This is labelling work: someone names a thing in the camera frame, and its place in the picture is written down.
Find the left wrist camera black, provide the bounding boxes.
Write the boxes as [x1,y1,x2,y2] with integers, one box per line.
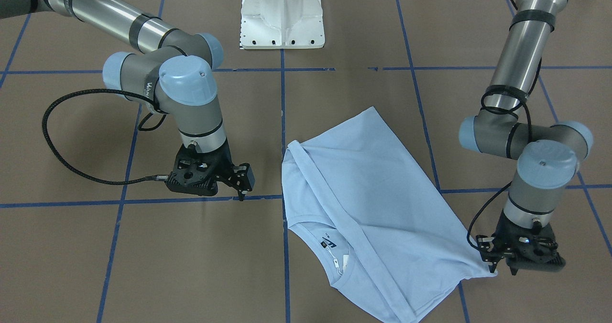
[506,236,566,276]

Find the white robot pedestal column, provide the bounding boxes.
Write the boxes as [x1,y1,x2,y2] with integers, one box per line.
[239,0,326,50]

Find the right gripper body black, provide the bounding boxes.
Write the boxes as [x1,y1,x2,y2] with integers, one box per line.
[178,144,239,190]

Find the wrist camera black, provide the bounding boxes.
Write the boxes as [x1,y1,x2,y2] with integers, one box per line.
[165,149,219,196]
[506,236,566,276]

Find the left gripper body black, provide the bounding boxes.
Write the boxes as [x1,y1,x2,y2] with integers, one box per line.
[477,214,550,262]

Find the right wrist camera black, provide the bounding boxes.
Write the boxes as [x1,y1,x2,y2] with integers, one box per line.
[165,149,219,196]

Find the light blue t-shirt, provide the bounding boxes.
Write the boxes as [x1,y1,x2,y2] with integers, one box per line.
[282,107,496,323]

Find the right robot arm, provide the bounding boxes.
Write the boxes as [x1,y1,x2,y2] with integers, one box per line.
[1,0,255,201]

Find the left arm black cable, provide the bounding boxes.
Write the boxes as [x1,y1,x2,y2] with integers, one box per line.
[467,55,544,252]

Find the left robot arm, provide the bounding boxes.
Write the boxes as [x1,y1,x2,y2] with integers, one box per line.
[459,0,594,275]

